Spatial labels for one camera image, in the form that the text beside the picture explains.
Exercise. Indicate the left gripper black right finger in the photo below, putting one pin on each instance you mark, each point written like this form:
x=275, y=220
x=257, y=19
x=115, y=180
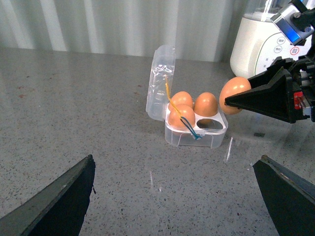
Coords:
x=289, y=198

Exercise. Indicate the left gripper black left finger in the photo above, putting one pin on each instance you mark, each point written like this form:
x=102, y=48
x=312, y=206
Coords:
x=57, y=210

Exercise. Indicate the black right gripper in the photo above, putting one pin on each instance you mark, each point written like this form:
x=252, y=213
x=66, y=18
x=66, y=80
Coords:
x=286, y=95

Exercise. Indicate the brown egg carried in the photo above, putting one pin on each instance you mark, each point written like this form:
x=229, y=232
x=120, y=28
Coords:
x=234, y=86

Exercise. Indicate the clear plastic egg box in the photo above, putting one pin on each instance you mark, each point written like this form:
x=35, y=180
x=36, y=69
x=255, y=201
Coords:
x=207, y=132

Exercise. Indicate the brown egg back right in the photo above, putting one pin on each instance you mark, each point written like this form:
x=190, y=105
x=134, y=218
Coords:
x=206, y=105

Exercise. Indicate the brown egg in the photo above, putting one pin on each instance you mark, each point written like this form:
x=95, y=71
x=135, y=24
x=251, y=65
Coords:
x=181, y=117
x=206, y=105
x=180, y=99

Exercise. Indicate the brown egg front left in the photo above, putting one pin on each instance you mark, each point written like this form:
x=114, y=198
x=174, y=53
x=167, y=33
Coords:
x=181, y=117

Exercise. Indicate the brown egg back left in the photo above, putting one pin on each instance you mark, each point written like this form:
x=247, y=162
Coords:
x=180, y=99

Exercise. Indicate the white Joyoung blender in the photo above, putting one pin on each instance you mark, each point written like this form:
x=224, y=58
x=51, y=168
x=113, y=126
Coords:
x=259, y=41

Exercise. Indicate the silver blue wrist camera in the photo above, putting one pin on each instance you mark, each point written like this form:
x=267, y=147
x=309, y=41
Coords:
x=295, y=21

